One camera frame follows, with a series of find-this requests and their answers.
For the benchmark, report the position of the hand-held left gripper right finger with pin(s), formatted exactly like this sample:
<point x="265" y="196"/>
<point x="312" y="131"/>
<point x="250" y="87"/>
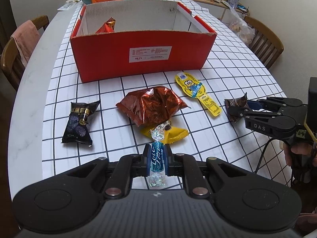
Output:
<point x="169" y="158"/>

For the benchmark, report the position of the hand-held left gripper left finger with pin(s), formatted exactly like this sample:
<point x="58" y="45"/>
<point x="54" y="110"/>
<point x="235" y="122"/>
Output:
<point x="146" y="158"/>

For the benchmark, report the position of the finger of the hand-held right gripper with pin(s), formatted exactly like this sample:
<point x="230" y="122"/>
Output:
<point x="253" y="104"/>
<point x="237" y="112"/>

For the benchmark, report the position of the dark brown snack packet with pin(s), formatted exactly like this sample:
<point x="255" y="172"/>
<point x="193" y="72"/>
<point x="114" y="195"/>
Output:
<point x="235" y="104"/>

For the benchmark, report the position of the blue candy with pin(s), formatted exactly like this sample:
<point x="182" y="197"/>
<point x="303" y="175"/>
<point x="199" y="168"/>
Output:
<point x="156" y="158"/>

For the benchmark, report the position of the red cardboard box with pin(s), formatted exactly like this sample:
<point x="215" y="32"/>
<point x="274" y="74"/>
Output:
<point x="104" y="59"/>

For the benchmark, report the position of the red snack packet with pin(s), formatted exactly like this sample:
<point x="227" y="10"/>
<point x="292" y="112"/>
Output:
<point x="106" y="27"/>

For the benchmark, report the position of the person's right hand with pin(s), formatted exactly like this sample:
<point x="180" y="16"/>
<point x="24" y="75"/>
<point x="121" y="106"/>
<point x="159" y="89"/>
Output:
<point x="288" y="153"/>

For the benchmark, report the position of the small yellow snack packet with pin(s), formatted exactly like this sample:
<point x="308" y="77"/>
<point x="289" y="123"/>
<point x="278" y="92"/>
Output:
<point x="174" y="133"/>

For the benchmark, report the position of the white checked tablecloth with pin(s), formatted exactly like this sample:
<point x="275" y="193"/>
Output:
<point x="235" y="62"/>

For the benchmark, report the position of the flat yellow cartoon packet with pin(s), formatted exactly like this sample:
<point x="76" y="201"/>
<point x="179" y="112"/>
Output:
<point x="195" y="89"/>

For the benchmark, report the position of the brown foil snack packet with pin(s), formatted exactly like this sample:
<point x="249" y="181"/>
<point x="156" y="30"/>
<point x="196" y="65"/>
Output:
<point x="153" y="104"/>

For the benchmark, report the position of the wooden chair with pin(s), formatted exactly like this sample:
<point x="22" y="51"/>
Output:
<point x="265" y="42"/>
<point x="10" y="54"/>

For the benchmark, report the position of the black snack packet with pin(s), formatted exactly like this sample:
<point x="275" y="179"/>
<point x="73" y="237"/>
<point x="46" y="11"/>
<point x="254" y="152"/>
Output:
<point x="78" y="125"/>

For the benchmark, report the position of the clear plastic bag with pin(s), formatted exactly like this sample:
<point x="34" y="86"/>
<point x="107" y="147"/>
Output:
<point x="241" y="28"/>

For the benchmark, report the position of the pink towel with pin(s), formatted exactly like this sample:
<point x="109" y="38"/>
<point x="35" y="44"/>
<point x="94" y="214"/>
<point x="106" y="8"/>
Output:
<point x="24" y="39"/>

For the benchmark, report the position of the small white packet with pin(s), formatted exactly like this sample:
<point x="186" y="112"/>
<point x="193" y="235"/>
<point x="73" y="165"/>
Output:
<point x="69" y="4"/>

